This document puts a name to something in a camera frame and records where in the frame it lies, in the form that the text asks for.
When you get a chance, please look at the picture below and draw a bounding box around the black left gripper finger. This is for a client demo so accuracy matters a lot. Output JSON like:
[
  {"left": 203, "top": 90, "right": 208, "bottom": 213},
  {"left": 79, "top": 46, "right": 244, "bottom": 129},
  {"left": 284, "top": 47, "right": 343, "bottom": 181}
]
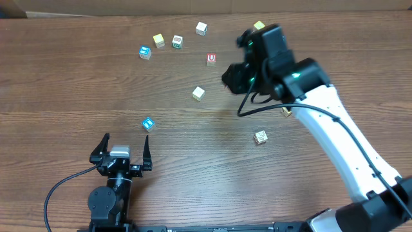
[
  {"left": 89, "top": 133, "right": 110, "bottom": 163},
  {"left": 142, "top": 135, "right": 153, "bottom": 171}
]

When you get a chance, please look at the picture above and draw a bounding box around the brown engraved wood block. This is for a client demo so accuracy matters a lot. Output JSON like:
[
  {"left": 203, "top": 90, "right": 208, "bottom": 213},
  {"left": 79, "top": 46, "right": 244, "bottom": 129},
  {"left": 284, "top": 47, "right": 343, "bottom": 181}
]
[{"left": 254, "top": 130, "right": 268, "bottom": 145}]

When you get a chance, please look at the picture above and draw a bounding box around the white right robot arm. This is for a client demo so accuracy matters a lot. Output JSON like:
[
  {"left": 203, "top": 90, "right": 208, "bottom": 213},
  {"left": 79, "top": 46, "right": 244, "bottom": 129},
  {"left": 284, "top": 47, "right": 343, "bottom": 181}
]
[{"left": 221, "top": 24, "right": 411, "bottom": 231}]

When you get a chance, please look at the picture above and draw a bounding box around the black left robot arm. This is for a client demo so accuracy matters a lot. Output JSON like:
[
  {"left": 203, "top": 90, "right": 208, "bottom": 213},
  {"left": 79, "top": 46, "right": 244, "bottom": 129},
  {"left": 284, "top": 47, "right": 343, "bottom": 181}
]
[{"left": 88, "top": 133, "right": 153, "bottom": 231}]

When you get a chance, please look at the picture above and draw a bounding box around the red U block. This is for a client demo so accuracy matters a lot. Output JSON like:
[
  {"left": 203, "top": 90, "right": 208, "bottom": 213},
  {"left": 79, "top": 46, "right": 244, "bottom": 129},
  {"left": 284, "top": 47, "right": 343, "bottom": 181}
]
[{"left": 206, "top": 53, "right": 216, "bottom": 66}]

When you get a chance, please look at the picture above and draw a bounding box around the blue T block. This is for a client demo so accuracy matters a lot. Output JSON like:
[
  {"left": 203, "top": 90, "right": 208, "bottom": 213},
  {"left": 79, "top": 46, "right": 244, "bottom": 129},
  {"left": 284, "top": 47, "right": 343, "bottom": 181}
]
[{"left": 142, "top": 117, "right": 155, "bottom": 132}]

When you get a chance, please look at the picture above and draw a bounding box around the plain wood block S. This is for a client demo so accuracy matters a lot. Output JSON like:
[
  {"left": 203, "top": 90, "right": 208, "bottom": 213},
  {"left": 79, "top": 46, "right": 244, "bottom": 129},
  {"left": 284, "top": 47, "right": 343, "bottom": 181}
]
[{"left": 192, "top": 86, "right": 205, "bottom": 101}]

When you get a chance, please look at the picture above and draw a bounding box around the yellow top block near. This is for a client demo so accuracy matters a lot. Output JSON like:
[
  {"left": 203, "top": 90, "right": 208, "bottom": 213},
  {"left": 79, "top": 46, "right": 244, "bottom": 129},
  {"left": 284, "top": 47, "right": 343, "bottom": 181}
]
[{"left": 281, "top": 107, "right": 292, "bottom": 117}]

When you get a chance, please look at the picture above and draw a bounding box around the yellow block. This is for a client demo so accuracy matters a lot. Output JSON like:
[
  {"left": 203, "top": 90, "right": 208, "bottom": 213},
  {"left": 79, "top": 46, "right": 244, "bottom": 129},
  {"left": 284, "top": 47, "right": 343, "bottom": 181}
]
[
  {"left": 253, "top": 21, "right": 265, "bottom": 31},
  {"left": 281, "top": 107, "right": 292, "bottom": 117},
  {"left": 153, "top": 34, "right": 165, "bottom": 48}
]

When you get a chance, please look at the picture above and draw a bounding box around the yellow top block far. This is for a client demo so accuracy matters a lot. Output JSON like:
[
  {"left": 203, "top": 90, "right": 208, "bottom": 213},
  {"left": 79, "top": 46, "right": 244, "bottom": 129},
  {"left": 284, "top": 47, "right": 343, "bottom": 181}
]
[{"left": 253, "top": 21, "right": 265, "bottom": 31}]

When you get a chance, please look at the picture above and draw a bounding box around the wood block green J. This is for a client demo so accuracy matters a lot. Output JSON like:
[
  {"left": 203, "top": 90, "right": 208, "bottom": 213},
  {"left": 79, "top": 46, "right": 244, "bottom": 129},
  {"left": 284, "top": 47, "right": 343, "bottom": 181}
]
[{"left": 196, "top": 22, "right": 207, "bottom": 36}]

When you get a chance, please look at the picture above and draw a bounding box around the green B block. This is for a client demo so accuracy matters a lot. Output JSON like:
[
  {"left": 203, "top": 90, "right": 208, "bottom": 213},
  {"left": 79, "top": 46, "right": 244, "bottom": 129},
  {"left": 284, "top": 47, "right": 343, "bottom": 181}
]
[{"left": 172, "top": 35, "right": 183, "bottom": 49}]

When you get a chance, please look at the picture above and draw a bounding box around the yellow top block left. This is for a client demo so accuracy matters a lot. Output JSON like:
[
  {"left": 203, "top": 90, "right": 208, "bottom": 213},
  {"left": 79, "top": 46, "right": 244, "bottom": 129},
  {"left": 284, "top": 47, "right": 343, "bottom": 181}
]
[{"left": 153, "top": 34, "right": 165, "bottom": 48}]

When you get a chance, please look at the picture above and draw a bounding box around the blue top block left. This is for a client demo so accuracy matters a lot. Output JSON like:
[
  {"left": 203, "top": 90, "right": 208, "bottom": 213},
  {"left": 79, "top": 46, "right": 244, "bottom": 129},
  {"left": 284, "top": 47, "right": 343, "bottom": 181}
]
[{"left": 138, "top": 46, "right": 151, "bottom": 60}]

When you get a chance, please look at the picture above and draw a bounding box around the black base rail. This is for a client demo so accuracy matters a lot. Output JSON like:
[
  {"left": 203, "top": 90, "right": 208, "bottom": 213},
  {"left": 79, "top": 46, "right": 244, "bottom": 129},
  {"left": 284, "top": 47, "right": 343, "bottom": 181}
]
[{"left": 78, "top": 221, "right": 310, "bottom": 232}]

